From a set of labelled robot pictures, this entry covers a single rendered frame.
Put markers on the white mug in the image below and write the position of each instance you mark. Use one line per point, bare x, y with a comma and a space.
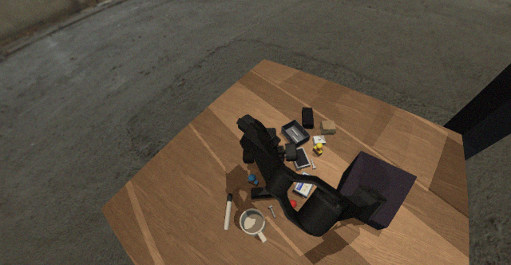
253, 223

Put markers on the tan cardboard box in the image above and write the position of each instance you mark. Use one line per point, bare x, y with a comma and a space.
327, 127

